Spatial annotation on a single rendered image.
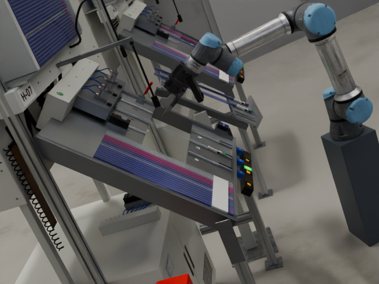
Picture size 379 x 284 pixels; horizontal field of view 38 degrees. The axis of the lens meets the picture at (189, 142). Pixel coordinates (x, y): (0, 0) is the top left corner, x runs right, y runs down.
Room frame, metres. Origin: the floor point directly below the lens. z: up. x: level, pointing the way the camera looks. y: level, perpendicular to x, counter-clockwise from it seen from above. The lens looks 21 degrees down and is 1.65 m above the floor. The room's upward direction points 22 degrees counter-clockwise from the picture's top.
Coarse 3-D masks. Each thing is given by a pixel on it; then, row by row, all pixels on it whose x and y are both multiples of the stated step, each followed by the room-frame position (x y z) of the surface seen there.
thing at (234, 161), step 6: (234, 138) 2.25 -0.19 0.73; (234, 144) 2.18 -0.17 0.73; (234, 150) 2.12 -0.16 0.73; (234, 156) 2.06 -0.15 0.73; (234, 162) 2.01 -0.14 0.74; (234, 168) 1.95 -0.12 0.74; (234, 174) 1.91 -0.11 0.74; (234, 180) 1.86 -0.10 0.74; (234, 186) 1.81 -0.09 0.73; (234, 192) 1.77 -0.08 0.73; (234, 198) 1.73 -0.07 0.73; (234, 204) 1.69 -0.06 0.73; (234, 210) 1.65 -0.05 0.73; (234, 216) 1.62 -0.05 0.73
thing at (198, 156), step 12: (192, 132) 2.20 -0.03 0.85; (204, 132) 2.25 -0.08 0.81; (192, 144) 2.09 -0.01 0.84; (216, 144) 2.17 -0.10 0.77; (228, 144) 2.20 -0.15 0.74; (192, 156) 1.98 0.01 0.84; (204, 156) 2.02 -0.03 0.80; (216, 156) 2.06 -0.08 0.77; (228, 156) 2.09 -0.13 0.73; (204, 168) 1.91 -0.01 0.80; (216, 168) 1.95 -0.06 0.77; (228, 168) 1.98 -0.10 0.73; (228, 180) 1.89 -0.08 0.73
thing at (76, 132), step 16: (128, 96) 2.33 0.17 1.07; (112, 112) 2.12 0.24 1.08; (144, 112) 2.23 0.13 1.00; (48, 128) 1.81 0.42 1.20; (64, 128) 1.85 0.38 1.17; (80, 128) 1.89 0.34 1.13; (96, 128) 1.93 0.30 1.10; (112, 128) 1.97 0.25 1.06; (128, 128) 2.02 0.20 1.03; (144, 128) 2.07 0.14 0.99; (64, 144) 1.74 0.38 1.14; (80, 144) 1.78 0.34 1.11; (96, 144) 1.81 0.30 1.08
